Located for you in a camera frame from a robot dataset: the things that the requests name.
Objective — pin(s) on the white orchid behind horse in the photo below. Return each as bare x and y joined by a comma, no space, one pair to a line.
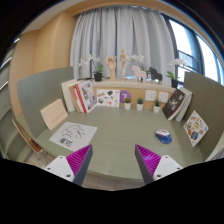
140,59

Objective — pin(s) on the white book behind black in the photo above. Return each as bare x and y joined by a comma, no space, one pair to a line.
186,103

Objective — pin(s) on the wooden mannequin figure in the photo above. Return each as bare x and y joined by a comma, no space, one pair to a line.
123,58

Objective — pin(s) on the white orchid black pot right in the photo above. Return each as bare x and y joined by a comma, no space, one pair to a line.
174,79

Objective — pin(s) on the red white book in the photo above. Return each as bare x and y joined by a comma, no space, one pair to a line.
86,96

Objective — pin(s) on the small potted plant right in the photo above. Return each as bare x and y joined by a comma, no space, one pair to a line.
156,106

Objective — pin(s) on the grey curtain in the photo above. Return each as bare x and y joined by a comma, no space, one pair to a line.
106,31

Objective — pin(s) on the white orchid black pot left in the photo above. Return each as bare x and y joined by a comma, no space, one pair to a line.
98,67

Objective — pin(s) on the purple round number sign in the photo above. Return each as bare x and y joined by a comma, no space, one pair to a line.
123,95

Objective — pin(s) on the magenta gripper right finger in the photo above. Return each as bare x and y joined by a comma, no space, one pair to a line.
153,166

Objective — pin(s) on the white orchid black pot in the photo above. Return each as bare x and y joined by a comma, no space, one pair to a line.
174,79
98,67

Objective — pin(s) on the black cover book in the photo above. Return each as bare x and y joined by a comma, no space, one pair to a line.
174,104

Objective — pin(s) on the white paper with drawing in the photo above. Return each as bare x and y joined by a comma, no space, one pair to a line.
73,136

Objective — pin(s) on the small potted plant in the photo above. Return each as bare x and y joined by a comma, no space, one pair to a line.
127,103
156,106
140,104

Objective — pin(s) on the black wooden horse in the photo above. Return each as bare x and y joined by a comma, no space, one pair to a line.
154,74

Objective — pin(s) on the wooden hand model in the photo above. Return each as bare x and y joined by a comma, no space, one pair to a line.
111,64

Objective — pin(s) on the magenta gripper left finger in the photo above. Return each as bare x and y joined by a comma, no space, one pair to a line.
73,167

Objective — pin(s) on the beige wooden board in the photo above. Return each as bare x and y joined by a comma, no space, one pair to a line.
53,114

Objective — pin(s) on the white illustrated poster card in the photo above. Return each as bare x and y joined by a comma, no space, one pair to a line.
107,97

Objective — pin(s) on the white leaning book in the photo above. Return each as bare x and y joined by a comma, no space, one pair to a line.
67,94

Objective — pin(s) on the wooden chair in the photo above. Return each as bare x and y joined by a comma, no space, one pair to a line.
31,143

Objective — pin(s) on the small potted plant middle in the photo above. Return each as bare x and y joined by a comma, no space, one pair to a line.
140,104

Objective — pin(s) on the blue white computer mouse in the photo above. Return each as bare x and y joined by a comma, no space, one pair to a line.
163,136

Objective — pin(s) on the colourful sticker card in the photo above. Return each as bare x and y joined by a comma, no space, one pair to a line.
195,128

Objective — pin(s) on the small potted plant left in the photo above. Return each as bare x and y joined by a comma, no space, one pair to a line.
127,103

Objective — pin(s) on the pink wooden horse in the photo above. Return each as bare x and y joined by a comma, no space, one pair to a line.
139,73

